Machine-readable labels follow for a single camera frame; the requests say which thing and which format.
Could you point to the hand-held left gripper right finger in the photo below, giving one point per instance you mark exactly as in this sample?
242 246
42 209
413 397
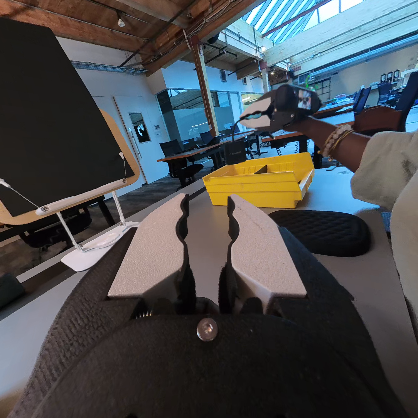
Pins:
264 258

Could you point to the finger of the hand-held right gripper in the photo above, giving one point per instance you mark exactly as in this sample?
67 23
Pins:
261 104
261 121

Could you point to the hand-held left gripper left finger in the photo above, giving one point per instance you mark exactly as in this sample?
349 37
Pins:
153 254

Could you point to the black hdmi adapter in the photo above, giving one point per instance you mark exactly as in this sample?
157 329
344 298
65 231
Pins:
235 153

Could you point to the yellow divided bin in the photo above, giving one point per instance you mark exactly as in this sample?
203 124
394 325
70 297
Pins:
254 192

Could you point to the person's right hand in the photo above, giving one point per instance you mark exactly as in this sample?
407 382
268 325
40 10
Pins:
308 127

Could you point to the wooden top office desk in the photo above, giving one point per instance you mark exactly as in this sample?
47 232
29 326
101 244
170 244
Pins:
189 152
284 134

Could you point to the black quilted wrist rest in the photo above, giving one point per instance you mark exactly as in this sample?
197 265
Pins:
320 232

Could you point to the white door phone sign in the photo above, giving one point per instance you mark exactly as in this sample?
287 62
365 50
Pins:
139 129

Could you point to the black board white stand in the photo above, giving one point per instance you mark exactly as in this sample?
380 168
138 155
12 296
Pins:
49 114

